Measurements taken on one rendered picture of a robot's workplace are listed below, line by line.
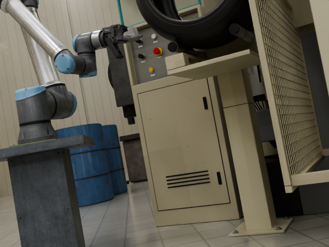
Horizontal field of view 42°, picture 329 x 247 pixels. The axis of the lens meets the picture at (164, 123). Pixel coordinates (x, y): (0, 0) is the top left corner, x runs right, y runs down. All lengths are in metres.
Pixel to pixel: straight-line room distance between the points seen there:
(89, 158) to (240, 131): 2.91
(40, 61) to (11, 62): 9.03
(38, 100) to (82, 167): 2.72
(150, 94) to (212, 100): 0.41
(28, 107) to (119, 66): 4.64
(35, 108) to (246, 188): 1.09
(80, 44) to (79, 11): 9.22
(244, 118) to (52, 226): 1.04
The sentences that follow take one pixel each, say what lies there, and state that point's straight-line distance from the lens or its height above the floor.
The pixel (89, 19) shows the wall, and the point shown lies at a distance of 11.32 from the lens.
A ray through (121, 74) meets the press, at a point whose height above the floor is 1.69.
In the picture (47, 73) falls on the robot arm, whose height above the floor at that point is 0.97.
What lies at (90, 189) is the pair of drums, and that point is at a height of 0.17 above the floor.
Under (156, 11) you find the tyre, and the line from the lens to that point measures 1.91.
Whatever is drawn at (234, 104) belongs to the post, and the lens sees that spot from 2.15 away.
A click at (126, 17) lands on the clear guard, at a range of 2.87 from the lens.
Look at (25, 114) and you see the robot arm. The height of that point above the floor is 0.75.
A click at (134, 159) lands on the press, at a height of 0.37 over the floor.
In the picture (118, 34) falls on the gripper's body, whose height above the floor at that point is 1.05.
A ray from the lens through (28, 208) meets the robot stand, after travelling 2.10.
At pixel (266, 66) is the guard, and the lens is 1.23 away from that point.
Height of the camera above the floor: 0.48
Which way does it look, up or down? 3 degrees up
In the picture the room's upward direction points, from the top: 10 degrees counter-clockwise
